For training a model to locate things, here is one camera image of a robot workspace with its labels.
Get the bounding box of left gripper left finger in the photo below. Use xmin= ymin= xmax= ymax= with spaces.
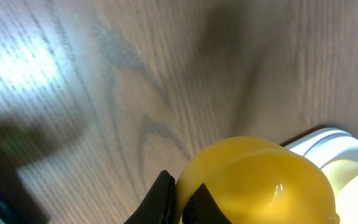
xmin=124 ymin=170 xmax=175 ymax=224

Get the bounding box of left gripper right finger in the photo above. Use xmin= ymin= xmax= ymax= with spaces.
xmin=181 ymin=184 xmax=231 ymax=224

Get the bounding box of yellow measuring scoop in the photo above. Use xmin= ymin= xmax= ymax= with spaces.
xmin=174 ymin=136 xmax=340 ymax=223

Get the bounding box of white digital kitchen scale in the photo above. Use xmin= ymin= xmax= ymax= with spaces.
xmin=281 ymin=126 xmax=358 ymax=168

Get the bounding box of pale yellow bowl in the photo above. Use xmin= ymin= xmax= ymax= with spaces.
xmin=322 ymin=159 xmax=358 ymax=224

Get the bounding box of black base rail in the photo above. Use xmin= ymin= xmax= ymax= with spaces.
xmin=0 ymin=175 xmax=50 ymax=224

